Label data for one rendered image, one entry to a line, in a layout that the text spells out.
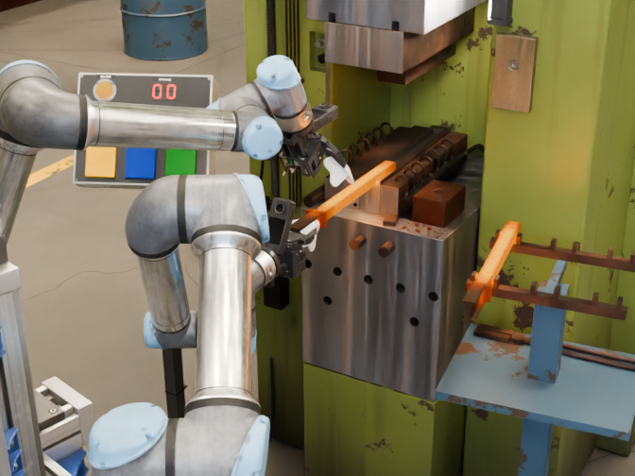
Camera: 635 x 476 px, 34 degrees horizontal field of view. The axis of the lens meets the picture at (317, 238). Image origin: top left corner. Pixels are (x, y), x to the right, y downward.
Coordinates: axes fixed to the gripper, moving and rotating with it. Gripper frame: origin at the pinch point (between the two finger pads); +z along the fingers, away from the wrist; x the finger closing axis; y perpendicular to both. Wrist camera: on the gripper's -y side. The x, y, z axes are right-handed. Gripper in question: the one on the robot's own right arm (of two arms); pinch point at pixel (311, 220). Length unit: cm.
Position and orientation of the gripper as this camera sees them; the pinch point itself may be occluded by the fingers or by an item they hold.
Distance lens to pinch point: 224.7
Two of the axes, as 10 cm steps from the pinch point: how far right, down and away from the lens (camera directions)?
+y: 0.1, 9.0, 4.3
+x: 8.7, 2.1, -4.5
